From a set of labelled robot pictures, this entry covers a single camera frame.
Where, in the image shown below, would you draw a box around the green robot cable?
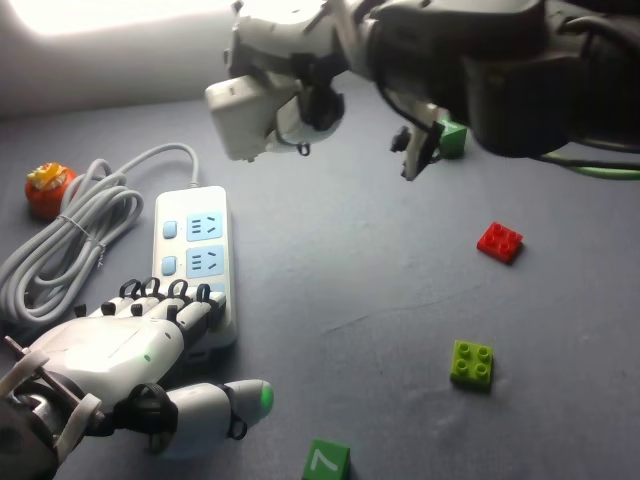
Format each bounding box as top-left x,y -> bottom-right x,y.
539,153 -> 640,181

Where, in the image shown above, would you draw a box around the green number 7 cube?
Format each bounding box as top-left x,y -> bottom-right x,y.
302,438 -> 352,480

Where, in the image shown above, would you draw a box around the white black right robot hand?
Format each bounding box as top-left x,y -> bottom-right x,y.
223,0 -> 371,157

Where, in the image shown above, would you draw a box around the green letter Y cube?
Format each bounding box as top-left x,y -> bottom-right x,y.
434,119 -> 469,160

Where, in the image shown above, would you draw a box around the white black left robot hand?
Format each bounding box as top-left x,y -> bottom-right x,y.
27,277 -> 275,459

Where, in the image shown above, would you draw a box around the red toy brick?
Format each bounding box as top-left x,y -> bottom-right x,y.
476,221 -> 525,266

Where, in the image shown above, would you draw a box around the grey table cloth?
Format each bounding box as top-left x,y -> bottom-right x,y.
0,59 -> 640,480

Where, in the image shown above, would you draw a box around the grey power strip cable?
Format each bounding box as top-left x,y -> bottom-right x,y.
0,142 -> 202,329

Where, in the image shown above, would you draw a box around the white power strip blue sockets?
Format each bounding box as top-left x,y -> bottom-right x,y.
152,185 -> 240,349

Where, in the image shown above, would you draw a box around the lime green toy brick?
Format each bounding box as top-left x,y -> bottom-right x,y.
449,339 -> 496,394

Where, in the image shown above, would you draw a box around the white square charger plug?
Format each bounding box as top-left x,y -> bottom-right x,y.
204,74 -> 301,162

